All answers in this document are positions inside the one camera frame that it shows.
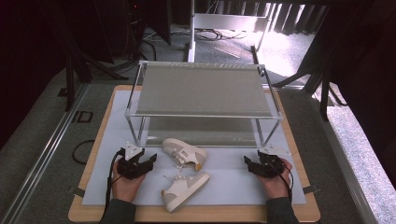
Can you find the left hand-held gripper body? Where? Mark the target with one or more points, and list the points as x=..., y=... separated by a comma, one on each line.
x=132, y=166

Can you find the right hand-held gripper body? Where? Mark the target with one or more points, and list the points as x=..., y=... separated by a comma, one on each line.
x=271, y=165

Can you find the white beige sneaker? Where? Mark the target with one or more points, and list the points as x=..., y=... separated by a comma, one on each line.
x=183, y=189
x=186, y=154

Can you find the metal shoe rack grey shelves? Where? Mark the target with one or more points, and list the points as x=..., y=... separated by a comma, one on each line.
x=202, y=93

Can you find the person's left hand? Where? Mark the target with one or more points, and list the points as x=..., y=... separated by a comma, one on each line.
x=126, y=188

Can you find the person's right hand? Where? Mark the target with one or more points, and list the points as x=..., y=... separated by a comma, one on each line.
x=277, y=186

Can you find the pale blue mat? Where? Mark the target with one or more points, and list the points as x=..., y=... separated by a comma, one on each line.
x=230, y=183

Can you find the wooden board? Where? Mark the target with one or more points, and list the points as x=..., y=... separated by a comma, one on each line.
x=218, y=214

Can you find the black stand legs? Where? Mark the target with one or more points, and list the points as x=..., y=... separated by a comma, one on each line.
x=70, y=84
x=324, y=99

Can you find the dark computer tower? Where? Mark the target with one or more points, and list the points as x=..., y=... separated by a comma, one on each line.
x=135, y=25

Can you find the dark curtain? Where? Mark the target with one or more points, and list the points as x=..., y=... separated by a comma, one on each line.
x=295, y=17

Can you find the black rectangular frame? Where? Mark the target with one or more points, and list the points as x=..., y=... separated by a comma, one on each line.
x=83, y=116

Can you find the aluminium rail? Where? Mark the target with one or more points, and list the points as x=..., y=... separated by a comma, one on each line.
x=46, y=155
x=345, y=168

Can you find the white metal desk frame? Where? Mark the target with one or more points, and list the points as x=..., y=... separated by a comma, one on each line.
x=229, y=22

